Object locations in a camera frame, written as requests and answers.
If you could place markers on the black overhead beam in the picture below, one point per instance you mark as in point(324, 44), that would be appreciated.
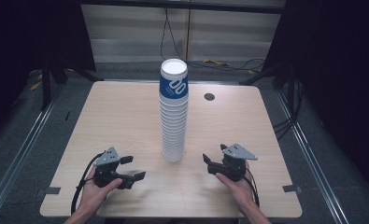
point(185, 5)

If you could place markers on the person's right hand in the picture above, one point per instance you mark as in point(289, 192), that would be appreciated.
point(239, 191)

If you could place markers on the stack of white paper cups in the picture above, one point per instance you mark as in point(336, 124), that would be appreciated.
point(173, 124)

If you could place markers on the person's left hand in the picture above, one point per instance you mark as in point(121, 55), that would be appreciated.
point(92, 196)

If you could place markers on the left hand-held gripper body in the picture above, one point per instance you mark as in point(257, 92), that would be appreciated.
point(108, 158)

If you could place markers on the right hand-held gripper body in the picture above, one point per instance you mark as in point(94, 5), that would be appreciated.
point(236, 152)

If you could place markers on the black curtain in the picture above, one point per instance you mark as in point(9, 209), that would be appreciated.
point(334, 62)
point(23, 37)

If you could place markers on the black stand leg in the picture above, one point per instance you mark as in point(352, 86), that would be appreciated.
point(260, 76)
point(45, 90)

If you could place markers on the yellow tape strip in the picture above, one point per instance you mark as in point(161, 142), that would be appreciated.
point(215, 62)
point(35, 85)

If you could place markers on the grey tape piece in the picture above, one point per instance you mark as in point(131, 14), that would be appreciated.
point(52, 190)
point(291, 188)

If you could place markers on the metal floor rail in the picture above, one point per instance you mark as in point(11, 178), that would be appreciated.
point(20, 155)
point(313, 161)

